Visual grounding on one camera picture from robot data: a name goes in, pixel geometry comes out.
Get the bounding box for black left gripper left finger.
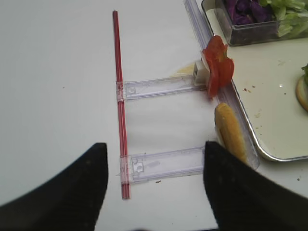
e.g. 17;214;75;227
0;143;109;231

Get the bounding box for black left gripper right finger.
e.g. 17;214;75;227
203;141;308;231

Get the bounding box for white tomato stand block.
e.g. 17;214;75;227
193;60;210;86

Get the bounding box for clear upper left holder rail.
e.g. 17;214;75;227
116;75;206;102

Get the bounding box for red tomato slices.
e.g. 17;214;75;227
202;35;234;98

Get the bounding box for bottom bun on tray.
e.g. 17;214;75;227
295;65;308;111

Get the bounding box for clear plastic salad container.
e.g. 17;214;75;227
215;0;308;47

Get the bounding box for clear holder rail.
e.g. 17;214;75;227
116;75;206;102
117;147;205;184

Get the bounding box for green lettuce shreds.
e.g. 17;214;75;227
259;0;308;39

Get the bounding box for bun half on left stand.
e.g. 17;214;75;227
215;103;248;164

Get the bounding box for red left rail strip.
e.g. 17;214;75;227
113;10;130;200

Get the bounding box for cheese slice on table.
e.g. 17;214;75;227
171;63;194;77

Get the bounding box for metal serving tray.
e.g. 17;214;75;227
201;0;308;162

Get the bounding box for clear lower left holder rail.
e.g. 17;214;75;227
117;147;205;184

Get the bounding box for purple cabbage shreds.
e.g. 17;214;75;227
223;0;276;26

